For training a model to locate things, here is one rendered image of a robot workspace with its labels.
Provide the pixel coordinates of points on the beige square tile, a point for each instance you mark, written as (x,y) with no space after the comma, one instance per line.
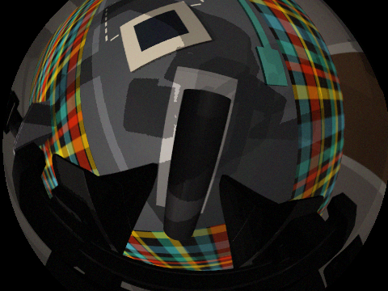
(161,32)

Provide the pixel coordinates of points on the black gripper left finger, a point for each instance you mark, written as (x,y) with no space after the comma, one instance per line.
(115,200)

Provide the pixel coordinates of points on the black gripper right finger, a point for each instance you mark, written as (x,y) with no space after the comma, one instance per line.
(253,221)

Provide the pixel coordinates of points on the teal flat trowel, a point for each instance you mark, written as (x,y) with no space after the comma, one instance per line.
(272,68)

